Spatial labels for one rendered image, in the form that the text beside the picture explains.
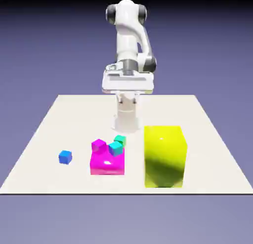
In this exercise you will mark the small blue cube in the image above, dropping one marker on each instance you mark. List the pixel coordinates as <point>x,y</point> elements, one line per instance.
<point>65,157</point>

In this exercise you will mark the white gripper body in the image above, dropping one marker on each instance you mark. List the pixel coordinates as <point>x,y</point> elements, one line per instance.
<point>127,85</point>

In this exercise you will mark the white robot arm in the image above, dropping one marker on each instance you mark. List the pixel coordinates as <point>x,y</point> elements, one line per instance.
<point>126,42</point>

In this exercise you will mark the large yellow box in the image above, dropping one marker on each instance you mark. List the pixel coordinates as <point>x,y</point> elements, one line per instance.
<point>164,157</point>

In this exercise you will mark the small cyan cube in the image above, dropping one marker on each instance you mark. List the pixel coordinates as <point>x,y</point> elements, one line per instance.
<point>115,148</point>

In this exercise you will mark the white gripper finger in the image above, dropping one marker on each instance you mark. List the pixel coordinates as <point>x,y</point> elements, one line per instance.
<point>121,99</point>
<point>134,99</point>

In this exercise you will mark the large magenta box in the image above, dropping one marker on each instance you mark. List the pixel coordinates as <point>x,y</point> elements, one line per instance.
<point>107,165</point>

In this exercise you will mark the small green cube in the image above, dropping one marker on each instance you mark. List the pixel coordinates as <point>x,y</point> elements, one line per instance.
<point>121,138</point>

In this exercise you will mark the small magenta cube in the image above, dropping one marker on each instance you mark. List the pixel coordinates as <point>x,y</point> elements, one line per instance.
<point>98,146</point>

